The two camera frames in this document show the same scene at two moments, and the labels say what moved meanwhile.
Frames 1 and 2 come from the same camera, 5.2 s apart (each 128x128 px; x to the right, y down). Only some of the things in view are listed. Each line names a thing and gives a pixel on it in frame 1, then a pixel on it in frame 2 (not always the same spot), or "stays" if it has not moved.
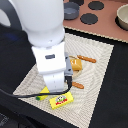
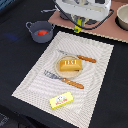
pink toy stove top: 99,16 stays
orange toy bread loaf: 76,64 stays
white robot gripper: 55,64 to 96,9
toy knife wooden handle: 87,58 stays
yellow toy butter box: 61,100 stays
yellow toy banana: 45,90 to 78,28
